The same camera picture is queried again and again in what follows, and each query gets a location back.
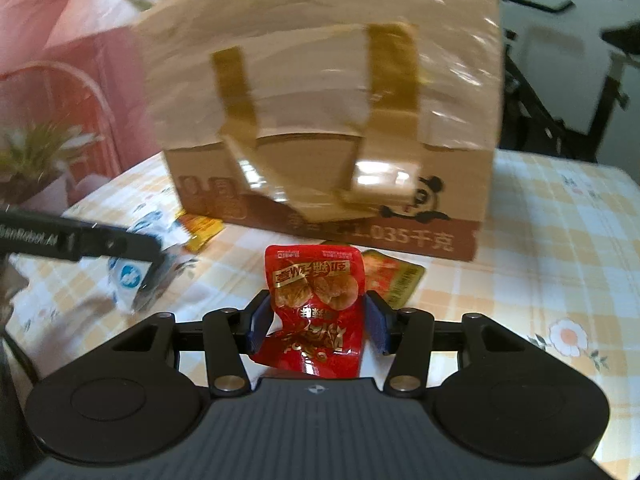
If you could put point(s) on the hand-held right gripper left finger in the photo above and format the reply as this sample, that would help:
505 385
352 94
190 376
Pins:
260 322

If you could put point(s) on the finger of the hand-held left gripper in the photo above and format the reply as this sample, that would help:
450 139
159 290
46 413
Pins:
110 245

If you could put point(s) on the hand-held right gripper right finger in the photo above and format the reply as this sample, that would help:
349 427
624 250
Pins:
379 325

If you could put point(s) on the white blue snack packet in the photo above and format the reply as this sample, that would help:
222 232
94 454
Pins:
127 280

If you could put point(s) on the brown cardboard box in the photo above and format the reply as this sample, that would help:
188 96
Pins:
320 85

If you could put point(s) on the red gold snack packet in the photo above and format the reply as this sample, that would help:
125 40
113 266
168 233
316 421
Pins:
397 275

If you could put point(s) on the small potted plant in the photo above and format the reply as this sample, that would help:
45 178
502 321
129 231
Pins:
40 155

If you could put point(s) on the yellow orange snack packet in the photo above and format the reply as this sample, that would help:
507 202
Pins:
200 230

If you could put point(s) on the yellow checked tablecloth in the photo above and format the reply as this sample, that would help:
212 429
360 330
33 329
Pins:
550 240

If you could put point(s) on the red printed curtain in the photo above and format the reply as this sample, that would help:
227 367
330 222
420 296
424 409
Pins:
60 35

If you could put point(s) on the black exercise bike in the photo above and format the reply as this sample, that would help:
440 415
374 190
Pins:
530 105

